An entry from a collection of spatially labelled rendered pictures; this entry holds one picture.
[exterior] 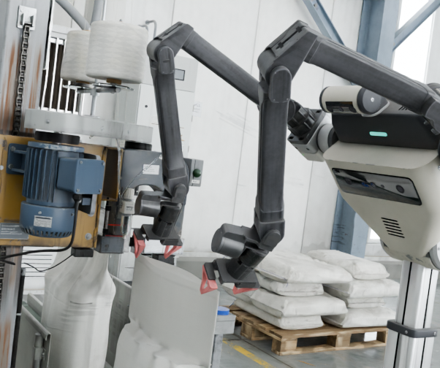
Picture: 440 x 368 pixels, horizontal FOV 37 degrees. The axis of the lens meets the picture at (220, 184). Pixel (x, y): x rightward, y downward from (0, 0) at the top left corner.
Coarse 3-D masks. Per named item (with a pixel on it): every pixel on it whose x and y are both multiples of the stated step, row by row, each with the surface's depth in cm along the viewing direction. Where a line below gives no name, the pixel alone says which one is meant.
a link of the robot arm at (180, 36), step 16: (176, 32) 169; (192, 32) 171; (176, 48) 170; (192, 48) 173; (208, 48) 175; (208, 64) 177; (224, 64) 178; (224, 80) 182; (240, 80) 182; (256, 80) 184; (256, 96) 185; (288, 112) 187
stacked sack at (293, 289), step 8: (256, 272) 496; (264, 280) 482; (272, 280) 474; (272, 288) 471; (280, 288) 466; (288, 288) 469; (296, 288) 472; (304, 288) 476; (312, 288) 478; (320, 288) 482
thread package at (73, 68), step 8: (72, 32) 202; (80, 32) 201; (88, 32) 201; (72, 40) 201; (80, 40) 201; (88, 40) 201; (72, 48) 201; (80, 48) 201; (64, 56) 203; (72, 56) 201; (80, 56) 201; (64, 64) 203; (72, 64) 201; (80, 64) 200; (64, 72) 202; (72, 72) 201; (80, 72) 201; (72, 80) 209; (80, 80) 204; (88, 80) 202; (104, 80) 206
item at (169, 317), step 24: (144, 264) 197; (168, 264) 192; (144, 288) 194; (168, 288) 178; (192, 288) 171; (144, 312) 191; (168, 312) 178; (192, 312) 171; (216, 312) 164; (120, 336) 194; (144, 336) 187; (168, 336) 177; (192, 336) 170; (120, 360) 190; (144, 360) 178; (168, 360) 171; (192, 360) 170
